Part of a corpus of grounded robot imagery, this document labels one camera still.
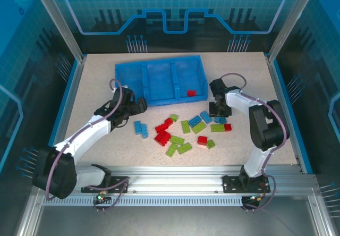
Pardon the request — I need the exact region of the long red lego brick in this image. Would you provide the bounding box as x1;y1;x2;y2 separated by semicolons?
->
155;117;174;133

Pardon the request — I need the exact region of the blue three-compartment plastic bin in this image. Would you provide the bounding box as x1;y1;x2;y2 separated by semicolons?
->
114;55;208;107

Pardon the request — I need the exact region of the blue table edge strip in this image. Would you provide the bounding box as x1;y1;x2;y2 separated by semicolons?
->
272;59;314;174
48;60;80;147

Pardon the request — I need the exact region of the grey metal panel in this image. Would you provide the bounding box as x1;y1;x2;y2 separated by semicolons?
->
34;205;319;236

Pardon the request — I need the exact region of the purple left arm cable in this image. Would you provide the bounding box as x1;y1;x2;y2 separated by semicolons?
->
45;78;124;201

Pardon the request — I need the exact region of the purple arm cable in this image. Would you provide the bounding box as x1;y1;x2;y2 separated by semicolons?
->
221;72;290;173
45;78;124;201

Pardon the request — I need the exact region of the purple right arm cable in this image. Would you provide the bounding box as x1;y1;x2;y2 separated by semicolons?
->
221;72;290;173

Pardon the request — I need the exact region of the aluminum side rail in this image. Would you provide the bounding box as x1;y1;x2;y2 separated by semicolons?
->
267;56;303;169
53;56;87;146

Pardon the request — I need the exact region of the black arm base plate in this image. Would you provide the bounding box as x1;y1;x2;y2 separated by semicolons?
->
81;176;131;194
222;174;271;194

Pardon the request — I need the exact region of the aluminum mounting rail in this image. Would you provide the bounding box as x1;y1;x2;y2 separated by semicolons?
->
74;165;318;195

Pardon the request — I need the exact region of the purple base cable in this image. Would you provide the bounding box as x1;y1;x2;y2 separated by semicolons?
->
86;179;131;213
240;174;277;212

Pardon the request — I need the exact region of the aluminum frame post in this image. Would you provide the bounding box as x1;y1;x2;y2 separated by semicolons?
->
29;0;87;63
267;0;321;63

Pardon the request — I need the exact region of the slotted grey cable duct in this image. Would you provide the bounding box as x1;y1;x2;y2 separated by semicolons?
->
42;195;247;207

